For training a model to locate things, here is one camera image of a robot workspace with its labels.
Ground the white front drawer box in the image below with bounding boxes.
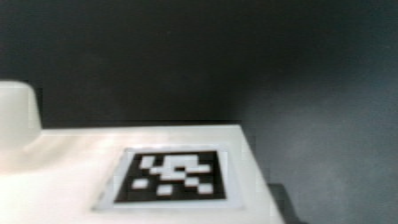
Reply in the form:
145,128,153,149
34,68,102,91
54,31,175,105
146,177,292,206
0,81,287,224

